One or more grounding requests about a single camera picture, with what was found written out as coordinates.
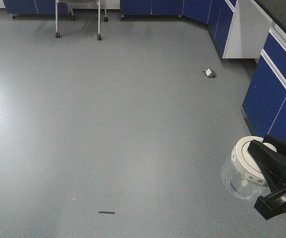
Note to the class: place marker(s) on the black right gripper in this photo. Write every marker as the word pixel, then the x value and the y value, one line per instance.
pixel 273 167

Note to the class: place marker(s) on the glass jar with white lid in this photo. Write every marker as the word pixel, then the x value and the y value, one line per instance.
pixel 241 175

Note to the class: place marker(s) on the floor outlet box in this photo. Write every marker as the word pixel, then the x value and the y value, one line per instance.
pixel 209 73

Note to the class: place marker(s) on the blue lab cabinets back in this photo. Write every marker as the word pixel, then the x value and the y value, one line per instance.
pixel 238 28

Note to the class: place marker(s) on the black strip on floor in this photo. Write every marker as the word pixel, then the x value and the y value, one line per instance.
pixel 106 212

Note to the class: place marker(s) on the blue cabinet far left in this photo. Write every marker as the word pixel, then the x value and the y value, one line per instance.
pixel 25 7

